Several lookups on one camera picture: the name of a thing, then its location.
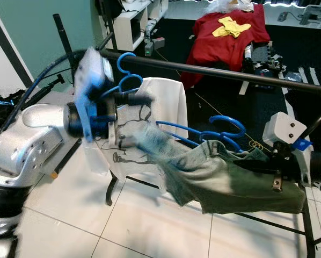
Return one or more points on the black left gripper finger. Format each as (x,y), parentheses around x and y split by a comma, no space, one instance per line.
(125,142)
(136,100)

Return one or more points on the grey-green shorts dark waistband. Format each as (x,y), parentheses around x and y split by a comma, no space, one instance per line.
(230,188)

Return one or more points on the blue plastic hanger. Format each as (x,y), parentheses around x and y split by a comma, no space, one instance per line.
(225,117)
(127,54)

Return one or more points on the white printed T-shirt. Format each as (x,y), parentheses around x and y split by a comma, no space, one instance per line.
(166,102)

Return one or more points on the white shelf unit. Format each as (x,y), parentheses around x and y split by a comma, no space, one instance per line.
(131,24)

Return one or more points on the black metal clothes rack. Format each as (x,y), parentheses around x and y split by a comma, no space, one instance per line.
(214,71)

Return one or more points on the red T-shirt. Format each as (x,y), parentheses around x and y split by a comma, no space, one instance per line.
(219,54)

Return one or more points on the yellow cloth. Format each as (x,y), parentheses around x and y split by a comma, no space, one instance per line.
(231,27)

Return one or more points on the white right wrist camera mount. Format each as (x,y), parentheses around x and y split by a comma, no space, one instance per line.
(281,129)

